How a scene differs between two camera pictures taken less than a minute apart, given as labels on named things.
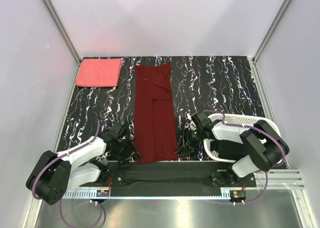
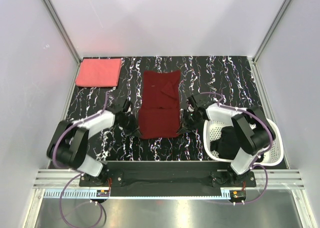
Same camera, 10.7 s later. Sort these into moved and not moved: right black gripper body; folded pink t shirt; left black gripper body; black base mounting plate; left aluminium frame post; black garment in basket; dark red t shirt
Moved: left black gripper body; right black gripper body; dark red t shirt
Not moved: left aluminium frame post; black base mounting plate; black garment in basket; folded pink t shirt
